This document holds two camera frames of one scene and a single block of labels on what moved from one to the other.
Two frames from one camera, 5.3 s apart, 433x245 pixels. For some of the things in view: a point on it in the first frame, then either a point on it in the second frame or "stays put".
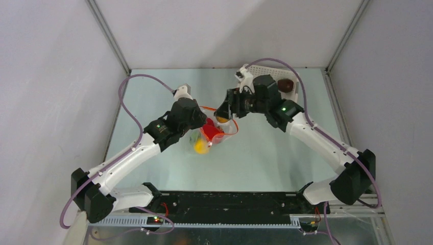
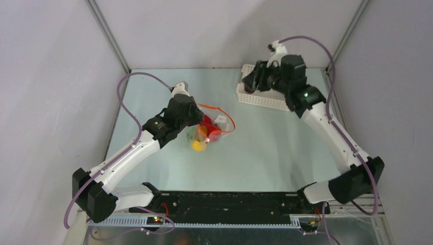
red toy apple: (210, 121) stays put
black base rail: (228, 207) stays put
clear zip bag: (212, 132) stays put
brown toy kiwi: (221, 119) to (203, 129)
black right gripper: (230, 104) to (258, 76)
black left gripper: (201, 118) stays put
